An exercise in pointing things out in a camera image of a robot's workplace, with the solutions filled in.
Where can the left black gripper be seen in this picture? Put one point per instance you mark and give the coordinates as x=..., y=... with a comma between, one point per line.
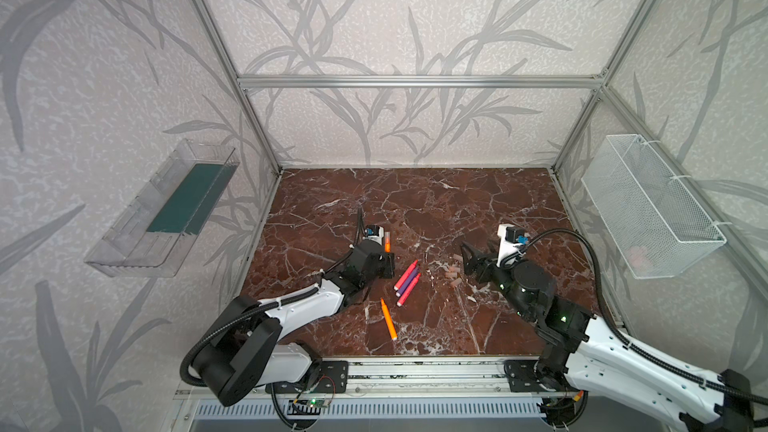
x=383, y=259

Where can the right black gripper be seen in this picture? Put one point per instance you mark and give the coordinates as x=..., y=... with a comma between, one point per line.
x=488, y=263

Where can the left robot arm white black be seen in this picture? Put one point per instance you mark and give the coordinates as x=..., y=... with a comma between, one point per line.
x=242, y=349

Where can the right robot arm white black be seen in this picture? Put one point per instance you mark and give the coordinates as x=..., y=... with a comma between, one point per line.
x=585, y=352

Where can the pink marker upper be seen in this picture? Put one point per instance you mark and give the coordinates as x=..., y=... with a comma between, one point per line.
x=404, y=277

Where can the pink marker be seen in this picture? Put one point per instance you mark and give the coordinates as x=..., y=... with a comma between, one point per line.
x=404, y=277
x=407, y=291

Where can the purple marker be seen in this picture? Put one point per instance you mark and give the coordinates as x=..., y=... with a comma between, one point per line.
x=402, y=288

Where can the pink marker lower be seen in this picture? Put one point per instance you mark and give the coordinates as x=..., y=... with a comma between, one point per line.
x=407, y=291

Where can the orange marker lower diagonal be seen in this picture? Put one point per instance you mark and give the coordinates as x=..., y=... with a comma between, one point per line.
x=388, y=320

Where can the green circuit board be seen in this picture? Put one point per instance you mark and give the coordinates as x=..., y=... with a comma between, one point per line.
x=310, y=405

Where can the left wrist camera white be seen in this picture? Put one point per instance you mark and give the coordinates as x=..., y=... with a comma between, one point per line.
x=374, y=233

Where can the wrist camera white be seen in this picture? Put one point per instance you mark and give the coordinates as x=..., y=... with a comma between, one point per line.
x=513, y=241
x=374, y=233

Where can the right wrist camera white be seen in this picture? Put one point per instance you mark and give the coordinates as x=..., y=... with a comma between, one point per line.
x=513, y=241

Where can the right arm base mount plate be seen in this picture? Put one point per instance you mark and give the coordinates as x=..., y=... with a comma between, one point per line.
x=521, y=376

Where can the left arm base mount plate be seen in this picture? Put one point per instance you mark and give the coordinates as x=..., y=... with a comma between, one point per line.
x=329, y=377

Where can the aluminium front rail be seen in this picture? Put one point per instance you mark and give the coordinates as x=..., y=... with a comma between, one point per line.
x=411, y=376

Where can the white wire mesh basket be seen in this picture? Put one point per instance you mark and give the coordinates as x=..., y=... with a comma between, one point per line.
x=658, y=226

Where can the clear plastic wall tray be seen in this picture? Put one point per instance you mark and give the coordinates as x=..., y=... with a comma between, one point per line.
x=153, y=236

